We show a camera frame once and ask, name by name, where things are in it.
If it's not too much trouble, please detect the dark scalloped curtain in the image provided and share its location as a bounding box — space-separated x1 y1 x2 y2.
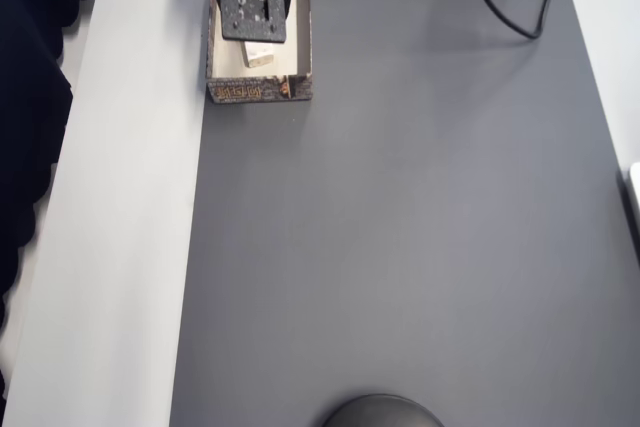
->
0 0 110 398

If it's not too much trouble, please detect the printed cardboard box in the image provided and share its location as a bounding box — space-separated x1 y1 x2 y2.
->
205 0 316 106

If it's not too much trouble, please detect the black round dome object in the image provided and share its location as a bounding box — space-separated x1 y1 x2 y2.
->
319 393 446 427

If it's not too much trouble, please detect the small white block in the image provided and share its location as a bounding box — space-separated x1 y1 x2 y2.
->
241 40 277 70

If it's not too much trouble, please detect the grey desk mat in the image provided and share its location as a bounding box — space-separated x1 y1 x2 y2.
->
167 0 640 427

